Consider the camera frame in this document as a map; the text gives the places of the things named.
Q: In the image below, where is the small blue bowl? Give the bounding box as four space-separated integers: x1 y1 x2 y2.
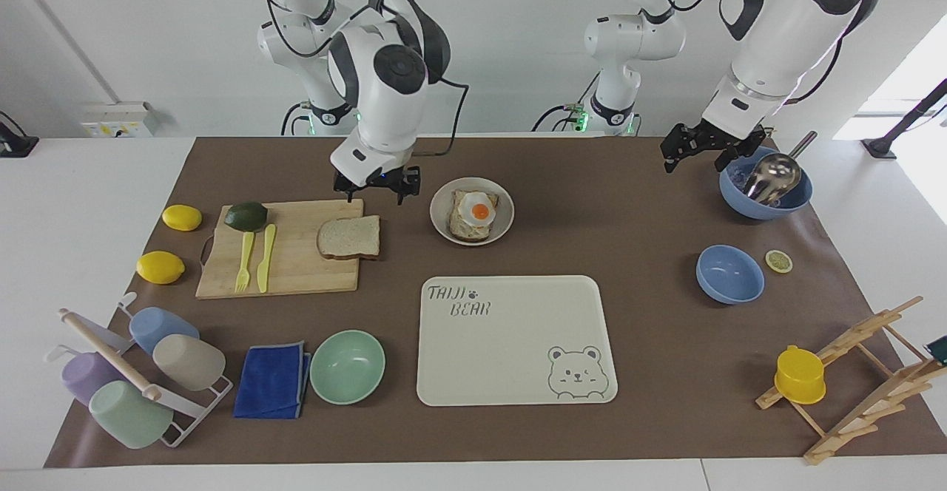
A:
695 244 766 305

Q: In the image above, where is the wooden cutting board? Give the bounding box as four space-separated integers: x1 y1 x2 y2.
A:
195 198 365 300

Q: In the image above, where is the yellow-green plastic fork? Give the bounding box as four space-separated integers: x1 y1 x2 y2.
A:
235 231 256 294

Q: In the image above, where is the wooden drying rack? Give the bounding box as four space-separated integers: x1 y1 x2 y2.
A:
755 296 947 467

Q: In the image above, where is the toast sandwich base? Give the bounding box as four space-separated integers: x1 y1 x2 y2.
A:
448 189 501 243

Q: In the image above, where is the blue plastic cup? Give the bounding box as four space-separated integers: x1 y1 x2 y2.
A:
129 306 200 356

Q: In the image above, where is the white wall socket box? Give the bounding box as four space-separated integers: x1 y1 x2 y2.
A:
80 101 161 139

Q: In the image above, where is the white wall cable duct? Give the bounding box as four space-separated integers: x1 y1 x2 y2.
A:
6 0 122 105

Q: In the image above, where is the metal ladle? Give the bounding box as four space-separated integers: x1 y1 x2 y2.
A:
743 130 819 206

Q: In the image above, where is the green plastic cup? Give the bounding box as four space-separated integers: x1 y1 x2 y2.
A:
88 380 175 450

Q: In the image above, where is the bread slice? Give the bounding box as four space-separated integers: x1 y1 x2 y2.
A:
317 214 382 261

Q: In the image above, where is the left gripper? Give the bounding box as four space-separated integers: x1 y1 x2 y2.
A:
660 121 767 175

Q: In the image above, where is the purple plastic cup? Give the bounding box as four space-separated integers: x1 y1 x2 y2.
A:
61 351 125 407

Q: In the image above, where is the yellow plastic cup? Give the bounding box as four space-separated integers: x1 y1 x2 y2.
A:
774 345 827 406

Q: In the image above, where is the blue folded cloth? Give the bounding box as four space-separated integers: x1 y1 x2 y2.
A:
233 340 313 421

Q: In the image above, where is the yellow lemon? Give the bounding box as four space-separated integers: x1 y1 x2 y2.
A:
162 204 203 232
135 251 186 285

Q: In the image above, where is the white round plate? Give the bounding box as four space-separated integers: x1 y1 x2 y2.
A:
429 177 516 246

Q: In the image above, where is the black stand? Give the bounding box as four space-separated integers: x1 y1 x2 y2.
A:
0 110 40 158
861 78 947 160

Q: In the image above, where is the yellow-green plastic knife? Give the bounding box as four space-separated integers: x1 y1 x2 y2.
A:
256 223 277 294

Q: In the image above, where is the black cable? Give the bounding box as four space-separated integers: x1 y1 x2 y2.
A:
783 0 901 107
531 71 601 134
280 101 314 138
411 77 471 160

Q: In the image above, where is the green bowl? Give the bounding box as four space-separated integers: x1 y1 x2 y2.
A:
309 329 387 406

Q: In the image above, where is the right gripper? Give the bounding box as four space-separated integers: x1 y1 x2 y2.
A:
332 166 423 206

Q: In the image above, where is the white wire cup rack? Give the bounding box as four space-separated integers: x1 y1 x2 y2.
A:
43 291 235 449

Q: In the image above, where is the green avocado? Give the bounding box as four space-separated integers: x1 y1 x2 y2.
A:
224 202 269 233

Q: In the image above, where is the beige plastic cup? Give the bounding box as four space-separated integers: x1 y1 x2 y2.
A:
152 333 227 392

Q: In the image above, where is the cream tray with bear print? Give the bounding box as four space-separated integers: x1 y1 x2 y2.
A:
417 274 619 407

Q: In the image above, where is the fried egg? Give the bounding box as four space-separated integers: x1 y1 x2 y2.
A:
458 192 498 228

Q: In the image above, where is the large blue bowl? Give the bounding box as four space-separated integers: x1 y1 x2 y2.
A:
718 146 814 221

